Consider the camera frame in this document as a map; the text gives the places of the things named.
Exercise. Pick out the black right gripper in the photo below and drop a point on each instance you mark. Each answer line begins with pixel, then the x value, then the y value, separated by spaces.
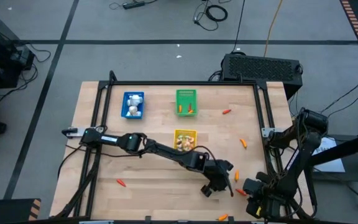
pixel 264 199

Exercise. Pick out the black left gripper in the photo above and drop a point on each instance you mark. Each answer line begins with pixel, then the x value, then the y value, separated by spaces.
pixel 217 174

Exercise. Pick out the pink-capped mushroom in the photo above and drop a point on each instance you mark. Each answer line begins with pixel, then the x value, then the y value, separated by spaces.
pixel 192 140

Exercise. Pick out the green-capped mushroom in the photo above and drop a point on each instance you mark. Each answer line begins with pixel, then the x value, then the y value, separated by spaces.
pixel 180 138

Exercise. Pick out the orange carrot toy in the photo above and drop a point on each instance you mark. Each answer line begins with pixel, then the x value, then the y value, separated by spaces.
pixel 190 107

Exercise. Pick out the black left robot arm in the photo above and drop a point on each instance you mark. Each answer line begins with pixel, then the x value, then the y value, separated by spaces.
pixel 166 152

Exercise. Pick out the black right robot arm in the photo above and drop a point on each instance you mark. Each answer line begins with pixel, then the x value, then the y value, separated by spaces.
pixel 297 161

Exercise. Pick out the yellow plastic basket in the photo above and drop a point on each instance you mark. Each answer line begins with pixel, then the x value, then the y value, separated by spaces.
pixel 185 132

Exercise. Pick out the white paper sheet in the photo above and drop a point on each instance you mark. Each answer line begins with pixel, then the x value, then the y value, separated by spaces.
pixel 331 155

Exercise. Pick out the green plastic basket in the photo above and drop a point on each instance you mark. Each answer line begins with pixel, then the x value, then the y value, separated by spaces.
pixel 185 96

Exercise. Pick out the black metal stand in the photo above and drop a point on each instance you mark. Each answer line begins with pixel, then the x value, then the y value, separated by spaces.
pixel 353 146

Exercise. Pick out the black computer tower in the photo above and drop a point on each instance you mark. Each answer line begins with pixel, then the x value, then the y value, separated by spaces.
pixel 259 70

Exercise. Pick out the blue plastic basket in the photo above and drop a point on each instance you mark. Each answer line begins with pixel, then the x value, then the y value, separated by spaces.
pixel 124 105

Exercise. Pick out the black power strip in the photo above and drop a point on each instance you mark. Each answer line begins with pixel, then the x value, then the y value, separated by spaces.
pixel 134 5

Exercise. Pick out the hazard-striped black case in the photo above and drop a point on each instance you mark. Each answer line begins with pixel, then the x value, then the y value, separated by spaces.
pixel 8 211

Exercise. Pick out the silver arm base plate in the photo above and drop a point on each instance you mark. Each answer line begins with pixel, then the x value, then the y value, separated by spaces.
pixel 266 132
pixel 78 130

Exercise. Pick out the black metal table frame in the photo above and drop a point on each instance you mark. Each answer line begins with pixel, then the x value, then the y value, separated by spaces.
pixel 182 83

